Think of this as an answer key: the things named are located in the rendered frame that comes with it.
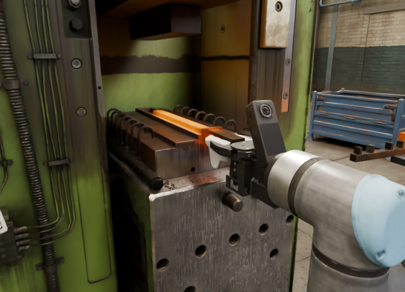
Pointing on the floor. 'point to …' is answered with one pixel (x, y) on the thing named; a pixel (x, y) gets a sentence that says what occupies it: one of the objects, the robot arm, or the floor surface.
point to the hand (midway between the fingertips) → (216, 136)
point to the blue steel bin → (357, 117)
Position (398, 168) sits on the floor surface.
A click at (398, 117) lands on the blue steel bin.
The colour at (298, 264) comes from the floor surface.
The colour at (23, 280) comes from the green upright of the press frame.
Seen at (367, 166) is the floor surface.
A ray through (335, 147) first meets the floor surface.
